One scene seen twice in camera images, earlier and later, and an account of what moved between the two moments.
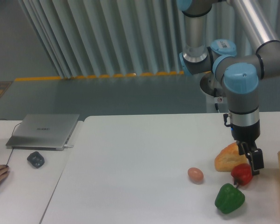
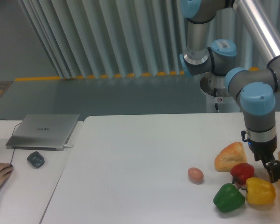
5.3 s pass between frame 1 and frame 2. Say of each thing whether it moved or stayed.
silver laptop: stayed
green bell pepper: stayed
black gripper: moved
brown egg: stayed
